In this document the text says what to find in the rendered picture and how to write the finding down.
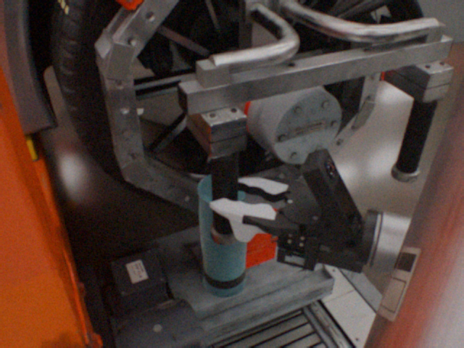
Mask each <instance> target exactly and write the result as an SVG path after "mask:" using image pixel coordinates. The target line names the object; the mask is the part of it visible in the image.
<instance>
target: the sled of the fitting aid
mask: <svg viewBox="0 0 464 348"><path fill-rule="evenodd" d="M335 279H336V278H335V277H334V275H333V274H332V273H331V272H330V270H329V269H328V268H327V267H326V266H325V265H323V264H320V263H316V266H315V270H314V271H311V270H307V272H306V278H305V279H302V280H300V281H297V282H294V283H291V284H289V285H287V286H284V287H281V288H279V289H276V290H273V291H270V292H268V293H266V294H263V295H261V296H258V297H255V298H252V299H251V300H249V301H247V302H244V303H241V304H238V305H236V306H233V307H230V308H228V309H226V310H223V311H220V312H217V313H215V314H212V315H209V316H207V317H205V318H202V319H199V320H198V321H199V323H200V324H201V325H202V328H203V330H204V339H205V344H206V346H208V345H211V344H214V343H216V342H218V341H221V340H224V339H226V338H228V337H230V336H233V335H235V334H239V333H241V332H243V331H246V330H248V329H250V328H252V327H253V326H256V325H259V324H261V323H264V322H266V321H268V320H271V319H274V318H276V317H278V316H280V315H284V314H286V313H288V312H291V311H293V310H296V309H298V308H300V307H303V306H306V305H308V304H309V303H311V302H314V301H316V300H318V299H321V298H324V297H326V296H329V295H331V294H332V293H333V290H334V284H335Z"/></svg>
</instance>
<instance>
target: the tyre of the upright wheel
mask: <svg viewBox="0 0 464 348"><path fill-rule="evenodd" d="M121 7H122V5H121V4H119V3H118V2H117V1H115V0H50V1H49V7H48V11H47V15H48V16H49V17H47V35H48V45H49V51H50V52H49V54H50V58H51V63H52V66H53V69H54V74H55V76H56V79H57V82H58V84H59V88H60V91H61V93H62V96H63V99H64V101H65V104H66V108H67V111H68V114H69V116H70V119H71V122H72V125H73V127H74V129H75V131H76V133H77V134H78V138H79V139H80V142H81V143H82V145H83V146H84V148H85V149H86V151H87V152H88V153H89V155H90V156H91V158H92V159H93V160H94V162H96V164H97V165H98V166H100V168H101V169H102V170H103V171H104V172H105V173H106V174H107V175H108V176H110V177H111V178H112V179H113V180H115V181H116V182H118V183H119V184H121V185H122V186H123V187H124V188H126V189H128V190H129V191H132V192H133V193H135V194H138V195H141V196H142V197H144V198H146V199H150V200H154V201H156V202H160V203H164V204H170V205H175V206H180V205H178V204H176V203H174V202H170V201H168V200H166V199H164V198H162V197H160V196H157V195H156V194H153V193H152V192H148V191H146V190H144V189H142V188H136V185H135V184H133V183H131V182H128V181H126V180H124V178H123V175H122V173H121V172H120V168H119V167H118V165H117V160H116V156H115V153H114V151H113V149H114V146H113V142H112V134H111V130H110V126H109V119H108V115H107V108H106V104H105V100H104V93H103V89H102V81H101V77H100V73H99V66H98V65H97V63H96V52H95V48H94V44H95V43H96V42H97V40H98V39H99V37H100V36H102V34H103V31H104V29H105V28H106V29H107V27H108V26H109V24H110V23H111V21H112V20H113V19H114V18H115V16H116V15H117V13H118V11H119V10H120V8H121ZM344 82H345V80H343V81H342V82H341V84H340V86H339V89H338V91H337V93H336V95H335V97H334V98H335V99H336V100H337V101H338V103H339V102H340V101H341V99H342V94H343V90H344ZM284 164H285V162H283V161H281V160H278V161H275V162H274V163H272V164H270V165H268V167H266V168H264V169H262V170H259V171H257V172H255V173H260V172H262V171H266V170H270V169H273V168H276V167H281V166H283V165H284ZM255 173H252V174H255ZM252 174H249V175H252ZM245 176H247V175H245Z"/></svg>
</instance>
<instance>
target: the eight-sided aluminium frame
mask: <svg viewBox="0 0 464 348"><path fill-rule="evenodd" d="M178 1H179V0H144V1H143V2H142V4H141V5H140V7H139V8H138V9H137V10H136V12H130V11H129V10H128V9H126V8H125V7H124V6H122V7H121V8H120V10H119V11H118V13H117V15H116V16H115V18H114V19H113V20H112V21H111V23H110V24H109V26H108V27H107V29H106V28H105V29H104V31H103V34H102V35H101V36H100V37H99V39H98V40H97V42H96V43H95V44H94V48H95V52H96V63H97V65H98V66H99V73H100V77H101V84H102V89H103V93H104V100H105V104H106V108H107V115H108V119H109V126H110V130H111V134H112V142H113V146H114V149H113V151H114V153H115V156H116V160H117V165H118V167H119V169H120V172H121V173H122V175H123V178H124V180H126V181H128V182H131V183H133V184H135V185H136V188H142V189H144V190H146V191H148V192H152V193H153V194H156V195H157V196H160V197H162V198H164V199H166V200H168V201H170V202H174V203H176V204H178V205H180V206H182V207H185V209H187V210H189V211H191V212H195V213H196V214H198V215H199V194H198V189H197V188H198V185H199V183H198V182H196V181H193V180H191V179H190V178H188V177H186V176H184V175H182V174H180V173H179V172H177V171H175V170H172V169H170V168H169V167H167V166H165V165H164V164H162V163H161V162H158V161H157V160H155V159H153V158H151V157H148V156H146V155H145V154H144V151H143V147H142V140H141V131H140V126H139V121H138V110H137V106H136V96H135V91H134V85H133V76H132V70H131V63H132V62H133V60H134V59H135V57H136V56H138V54H139V53H140V51H141V50H142V49H143V48H144V46H145V45H146V43H147V42H148V41H149V39H150V38H151V37H152V36H153V34H154V33H155V31H156V30H157V28H158V27H159V26H160V25H161V24H162V22H163V21H164V20H165V18H166V17H167V16H168V15H169V13H170V12H171V10H172V9H173V7H174V6H175V5H176V4H177V3H178ZM384 13H389V10H388V9H387V8H386V6H385V7H382V8H380V9H378V10H376V11H374V12H371V13H370V14H367V15H365V16H363V17H361V18H358V19H356V20H355V23H359V24H366V25H379V23H380V19H381V14H384ZM380 74H381V73H380V72H379V73H375V74H372V75H366V76H362V77H359V78H352V79H349V80H345V81H344V90H343V94H342V99H341V101H340V102H339V105H340V107H341V122H340V126H339V129H338V132H337V134H336V136H335V138H334V139H333V141H332V143H331V145H330V146H329V147H328V148H327V149H328V151H329V153H330V155H331V157H332V158H333V157H334V156H335V155H336V154H337V153H338V152H339V151H340V149H341V148H342V147H343V146H344V145H345V144H346V143H347V142H348V141H349V140H350V139H351V137H353V135H355V133H356V132H357V131H358V130H359V129H360V128H361V127H362V126H364V125H365V124H366V122H367V120H368V119H369V118H370V116H371V115H372V112H373V108H374V106H375V105H376V103H375V98H376V92H377V88H378V82H379V78H380ZM303 164H304V162H303V163H300V164H289V163H285V164H284V165H283V166H281V167H276V168H273V169H270V170H266V171H262V172H260V173H255V174H252V175H248V176H244V177H242V178H263V177H269V178H287V179H291V180H294V181H298V182H300V183H303V184H304V185H307V182H306V180H305V179H304V177H303V175H302V174H301V170H302V167H303ZM307 186H308V185H307Z"/></svg>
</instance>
